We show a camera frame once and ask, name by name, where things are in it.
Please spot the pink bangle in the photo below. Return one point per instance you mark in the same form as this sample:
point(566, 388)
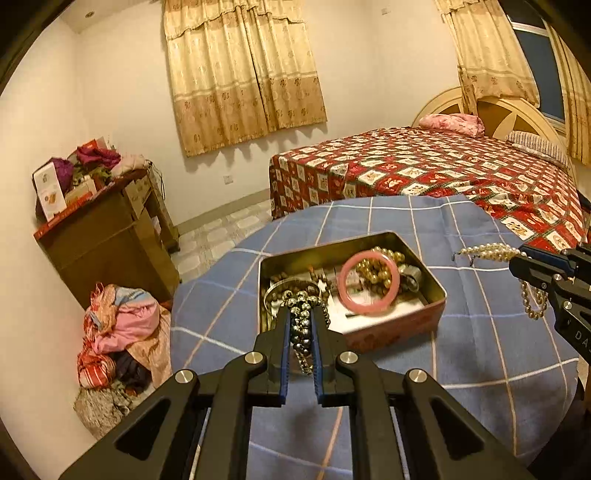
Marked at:
point(364, 310)

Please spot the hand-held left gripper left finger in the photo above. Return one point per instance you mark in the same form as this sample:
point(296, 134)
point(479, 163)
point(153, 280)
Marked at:
point(284, 360)

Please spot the beige box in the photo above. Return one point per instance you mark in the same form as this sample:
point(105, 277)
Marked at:
point(81, 191)

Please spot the pink pillow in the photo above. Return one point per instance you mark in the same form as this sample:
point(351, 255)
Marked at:
point(452, 123)

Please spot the bed with red quilt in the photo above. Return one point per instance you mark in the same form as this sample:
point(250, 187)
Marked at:
point(415, 161)

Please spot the striped pillow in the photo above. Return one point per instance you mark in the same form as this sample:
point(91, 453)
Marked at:
point(540, 145)

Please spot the white picture box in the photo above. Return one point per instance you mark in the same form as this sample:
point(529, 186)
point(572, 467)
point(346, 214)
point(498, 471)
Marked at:
point(48, 191)

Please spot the paper cards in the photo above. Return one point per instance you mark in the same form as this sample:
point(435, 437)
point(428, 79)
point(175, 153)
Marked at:
point(392, 307)

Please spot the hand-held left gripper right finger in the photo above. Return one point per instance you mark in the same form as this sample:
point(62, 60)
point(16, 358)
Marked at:
point(318, 364)

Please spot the silver mesh metal band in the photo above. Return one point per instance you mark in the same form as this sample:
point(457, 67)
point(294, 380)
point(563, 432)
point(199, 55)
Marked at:
point(411, 277)

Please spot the pile of colourful clothes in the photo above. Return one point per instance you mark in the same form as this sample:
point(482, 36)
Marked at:
point(124, 323)

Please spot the flat red box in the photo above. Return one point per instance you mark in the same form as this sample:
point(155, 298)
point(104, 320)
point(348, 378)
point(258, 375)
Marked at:
point(69, 213)

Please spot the brown wooden cabinet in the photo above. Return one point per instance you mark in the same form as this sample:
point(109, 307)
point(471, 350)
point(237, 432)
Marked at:
point(101, 240)

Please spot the narrow beige patterned curtain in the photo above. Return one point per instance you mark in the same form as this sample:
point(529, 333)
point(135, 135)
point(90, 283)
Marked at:
point(577, 101)
point(489, 50)

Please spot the blue plaid tablecloth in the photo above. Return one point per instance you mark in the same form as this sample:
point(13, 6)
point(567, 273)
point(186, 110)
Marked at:
point(461, 346)

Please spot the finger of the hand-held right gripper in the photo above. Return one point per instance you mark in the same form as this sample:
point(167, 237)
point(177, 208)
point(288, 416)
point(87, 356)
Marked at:
point(538, 274)
point(554, 259)

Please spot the pink tin box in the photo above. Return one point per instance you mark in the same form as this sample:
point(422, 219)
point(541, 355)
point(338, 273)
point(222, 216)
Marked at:
point(392, 332)

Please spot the pile of purple clothes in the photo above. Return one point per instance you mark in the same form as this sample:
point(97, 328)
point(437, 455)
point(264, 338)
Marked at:
point(97, 157)

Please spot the cream arched headboard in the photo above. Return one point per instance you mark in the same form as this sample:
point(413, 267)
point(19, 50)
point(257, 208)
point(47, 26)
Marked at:
point(508, 115)

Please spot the dark window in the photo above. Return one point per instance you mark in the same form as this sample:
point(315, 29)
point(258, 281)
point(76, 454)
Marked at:
point(540, 69)

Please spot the wide beige patterned curtain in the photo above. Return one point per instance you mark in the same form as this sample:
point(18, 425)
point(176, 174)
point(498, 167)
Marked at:
point(240, 74)

